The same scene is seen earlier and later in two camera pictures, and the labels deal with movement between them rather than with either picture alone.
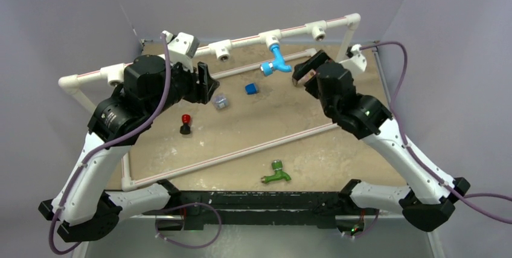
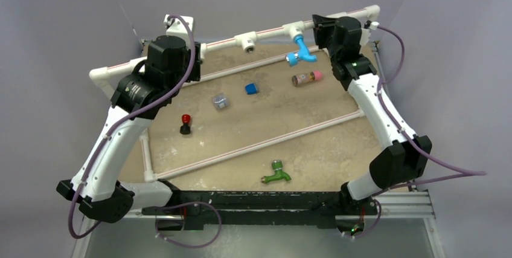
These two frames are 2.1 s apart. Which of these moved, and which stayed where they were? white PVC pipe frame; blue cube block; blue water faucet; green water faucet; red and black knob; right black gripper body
Moved: blue water faucet; white PVC pipe frame; right black gripper body
Stayed: green water faucet; red and black knob; blue cube block
